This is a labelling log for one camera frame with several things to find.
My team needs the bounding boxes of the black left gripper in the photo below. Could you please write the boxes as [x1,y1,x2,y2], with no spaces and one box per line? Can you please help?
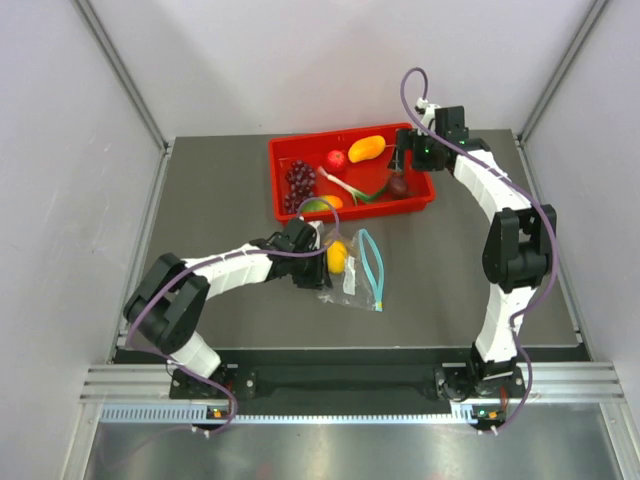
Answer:
[289,243,333,289]

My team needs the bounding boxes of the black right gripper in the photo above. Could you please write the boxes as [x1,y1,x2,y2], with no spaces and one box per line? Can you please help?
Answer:
[388,129,445,173]

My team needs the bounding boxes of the yellow fake corn cob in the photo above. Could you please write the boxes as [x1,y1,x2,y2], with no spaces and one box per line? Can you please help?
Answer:
[347,135,387,164]

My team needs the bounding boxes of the yellow fake lemon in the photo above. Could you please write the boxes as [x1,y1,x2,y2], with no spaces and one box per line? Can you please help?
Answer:
[326,240,349,274]

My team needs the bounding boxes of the clear zip top bag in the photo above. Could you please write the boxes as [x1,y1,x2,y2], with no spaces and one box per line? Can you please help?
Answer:
[317,229,385,312]

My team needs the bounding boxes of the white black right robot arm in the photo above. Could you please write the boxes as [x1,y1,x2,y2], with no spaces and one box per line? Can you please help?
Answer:
[389,98,557,401]

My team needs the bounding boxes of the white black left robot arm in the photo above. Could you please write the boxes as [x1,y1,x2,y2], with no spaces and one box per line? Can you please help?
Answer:
[123,217,331,397]

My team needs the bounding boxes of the green fake scallion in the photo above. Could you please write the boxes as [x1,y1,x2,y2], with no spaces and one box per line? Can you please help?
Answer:
[317,167,391,204]

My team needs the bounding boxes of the red fake strawberry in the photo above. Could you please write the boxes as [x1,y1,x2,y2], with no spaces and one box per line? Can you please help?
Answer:
[324,150,348,173]

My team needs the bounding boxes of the yellow green fake mango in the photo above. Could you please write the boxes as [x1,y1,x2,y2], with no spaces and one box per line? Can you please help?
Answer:
[300,195,343,213]

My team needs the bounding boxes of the dark red fake grapes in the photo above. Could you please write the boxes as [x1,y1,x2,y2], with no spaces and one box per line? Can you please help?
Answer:
[283,160,317,214]

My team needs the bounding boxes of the red plastic tray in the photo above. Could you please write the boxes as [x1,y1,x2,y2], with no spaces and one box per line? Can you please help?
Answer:
[268,123,436,224]

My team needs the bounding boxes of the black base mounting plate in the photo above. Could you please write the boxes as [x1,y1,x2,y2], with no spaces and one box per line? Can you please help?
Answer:
[171,364,493,402]

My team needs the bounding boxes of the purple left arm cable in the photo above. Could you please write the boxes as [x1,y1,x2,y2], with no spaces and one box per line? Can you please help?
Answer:
[124,199,342,436]

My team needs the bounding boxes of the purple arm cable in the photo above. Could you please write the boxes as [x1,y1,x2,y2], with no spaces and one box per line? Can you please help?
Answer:
[401,67,559,436]
[124,199,342,436]

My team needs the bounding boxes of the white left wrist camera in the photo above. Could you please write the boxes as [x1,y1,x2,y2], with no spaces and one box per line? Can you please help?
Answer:
[308,220,325,250]

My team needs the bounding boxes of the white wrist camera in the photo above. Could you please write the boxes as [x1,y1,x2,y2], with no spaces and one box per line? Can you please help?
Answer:
[308,220,325,250]
[414,98,440,131]

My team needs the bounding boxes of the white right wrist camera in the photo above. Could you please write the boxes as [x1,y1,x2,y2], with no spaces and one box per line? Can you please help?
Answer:
[414,98,440,131]

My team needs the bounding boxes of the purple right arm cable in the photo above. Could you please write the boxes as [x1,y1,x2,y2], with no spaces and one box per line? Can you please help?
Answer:
[401,67,559,436]

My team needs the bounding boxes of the grey slotted cable duct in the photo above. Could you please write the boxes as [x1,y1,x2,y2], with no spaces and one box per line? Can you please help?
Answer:
[100,404,499,426]

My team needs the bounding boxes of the right aluminium frame post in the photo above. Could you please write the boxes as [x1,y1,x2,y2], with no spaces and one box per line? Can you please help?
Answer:
[515,0,610,148]

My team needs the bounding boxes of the aluminium frame post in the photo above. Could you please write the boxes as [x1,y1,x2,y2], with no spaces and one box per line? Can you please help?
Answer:
[71,0,169,154]
[515,0,610,148]

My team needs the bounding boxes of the left aluminium frame post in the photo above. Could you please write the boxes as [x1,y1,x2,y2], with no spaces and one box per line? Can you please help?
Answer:
[71,0,169,154]

